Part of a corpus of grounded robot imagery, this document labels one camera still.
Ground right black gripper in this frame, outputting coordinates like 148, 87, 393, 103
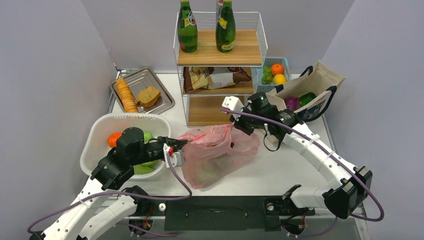
231, 104, 266, 136

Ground pink plastic grocery bag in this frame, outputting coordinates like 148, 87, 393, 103
178, 124, 261, 189

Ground beige canvas tote bag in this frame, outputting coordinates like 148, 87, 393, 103
266, 61, 346, 123

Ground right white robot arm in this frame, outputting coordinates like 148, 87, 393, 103
222, 92, 373, 219

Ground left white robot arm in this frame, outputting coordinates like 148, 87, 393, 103
27, 127, 192, 240

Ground blue plastic basket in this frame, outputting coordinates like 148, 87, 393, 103
256, 57, 291, 93

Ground green leafy vegetable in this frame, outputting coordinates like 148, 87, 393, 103
133, 160, 161, 175

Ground green grapes bunch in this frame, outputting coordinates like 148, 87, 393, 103
261, 66, 274, 85

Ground purple snack packet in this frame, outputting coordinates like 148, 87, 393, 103
284, 97, 302, 111

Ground slice of brown bread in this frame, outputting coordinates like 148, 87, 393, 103
136, 86, 161, 108

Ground yellow lemon in basket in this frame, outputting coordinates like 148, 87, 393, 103
273, 74, 287, 85

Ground stack of round crackers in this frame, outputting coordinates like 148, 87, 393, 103
116, 78, 139, 113

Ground orange fruit in basket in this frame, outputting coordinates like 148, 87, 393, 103
270, 63, 285, 76

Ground orange tomato in basin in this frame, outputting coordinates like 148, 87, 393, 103
107, 132, 122, 148

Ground green bottle in tote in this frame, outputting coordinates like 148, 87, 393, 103
298, 92, 317, 107

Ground white brown snack bag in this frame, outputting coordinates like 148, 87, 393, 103
182, 66, 235, 93

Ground metal tray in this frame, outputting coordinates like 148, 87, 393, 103
110, 67, 175, 114

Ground white plastic basin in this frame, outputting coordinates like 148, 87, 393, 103
80, 113, 171, 182

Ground right green glass bottle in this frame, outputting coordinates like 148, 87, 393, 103
215, 0, 236, 53

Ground green glass bottle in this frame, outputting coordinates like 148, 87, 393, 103
215, 0, 236, 53
177, 0, 198, 53

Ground left green glass bottle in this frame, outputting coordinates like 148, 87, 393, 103
177, 0, 198, 53

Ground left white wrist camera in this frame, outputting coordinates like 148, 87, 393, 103
163, 143, 184, 168

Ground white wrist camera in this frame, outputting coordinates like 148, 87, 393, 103
221, 96, 245, 112
163, 143, 184, 168

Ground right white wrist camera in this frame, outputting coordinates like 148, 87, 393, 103
221, 96, 245, 112

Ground white wire shelf rack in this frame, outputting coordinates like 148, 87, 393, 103
173, 11, 268, 127

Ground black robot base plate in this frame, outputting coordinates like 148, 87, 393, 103
143, 196, 305, 231

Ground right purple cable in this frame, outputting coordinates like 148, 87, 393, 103
221, 108, 385, 222

